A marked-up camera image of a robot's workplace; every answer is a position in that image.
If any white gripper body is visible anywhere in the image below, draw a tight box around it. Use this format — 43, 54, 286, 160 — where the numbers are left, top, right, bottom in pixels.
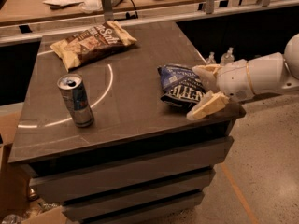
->
217, 59, 254, 102

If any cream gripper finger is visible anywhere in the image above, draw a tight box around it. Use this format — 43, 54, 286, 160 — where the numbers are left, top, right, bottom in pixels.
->
187, 91, 229, 120
192, 64, 222, 90

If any blue chip bag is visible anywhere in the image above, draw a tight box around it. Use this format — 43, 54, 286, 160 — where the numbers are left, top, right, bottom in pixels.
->
158, 63, 206, 109

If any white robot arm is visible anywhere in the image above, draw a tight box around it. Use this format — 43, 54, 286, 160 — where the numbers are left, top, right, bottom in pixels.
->
187, 35, 299, 120

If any brown chip bag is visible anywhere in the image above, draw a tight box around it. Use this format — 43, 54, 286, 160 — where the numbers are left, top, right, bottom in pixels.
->
50, 21, 136, 71

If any clear sanitizer bottle right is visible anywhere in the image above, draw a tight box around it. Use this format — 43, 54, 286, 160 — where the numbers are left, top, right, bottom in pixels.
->
221, 47, 235, 65

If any grey drawer cabinet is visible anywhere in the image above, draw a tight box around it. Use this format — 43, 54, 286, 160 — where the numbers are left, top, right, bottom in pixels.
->
9, 21, 243, 224

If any silver blue drink can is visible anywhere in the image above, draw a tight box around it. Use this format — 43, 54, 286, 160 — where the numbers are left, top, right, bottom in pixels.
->
57, 74, 94, 127

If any brown cardboard box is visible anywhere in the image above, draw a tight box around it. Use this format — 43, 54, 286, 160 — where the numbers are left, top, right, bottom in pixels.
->
0, 112, 67, 224

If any black power cable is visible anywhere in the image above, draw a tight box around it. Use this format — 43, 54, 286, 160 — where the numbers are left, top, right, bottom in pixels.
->
114, 0, 139, 21

